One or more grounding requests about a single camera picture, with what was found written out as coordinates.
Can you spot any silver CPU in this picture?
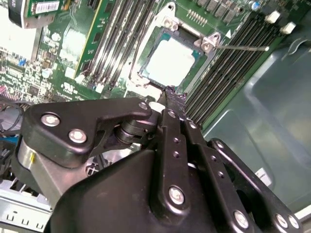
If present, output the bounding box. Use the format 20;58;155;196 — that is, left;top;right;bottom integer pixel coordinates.
139;36;204;88

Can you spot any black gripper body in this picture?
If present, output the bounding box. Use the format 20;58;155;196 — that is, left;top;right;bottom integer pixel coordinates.
47;148;230;233

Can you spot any metal socket cover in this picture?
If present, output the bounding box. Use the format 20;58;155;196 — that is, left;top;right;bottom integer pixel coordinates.
126;2;177;98

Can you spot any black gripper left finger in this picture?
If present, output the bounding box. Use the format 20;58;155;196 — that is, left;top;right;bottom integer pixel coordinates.
11;87;192;220

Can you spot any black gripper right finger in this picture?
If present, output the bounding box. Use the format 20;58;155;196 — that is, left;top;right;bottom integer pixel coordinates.
170;89;302;233

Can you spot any metal wire locking lever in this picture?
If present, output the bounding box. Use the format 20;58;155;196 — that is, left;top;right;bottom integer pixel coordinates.
129;29;141;81
215;45;270;52

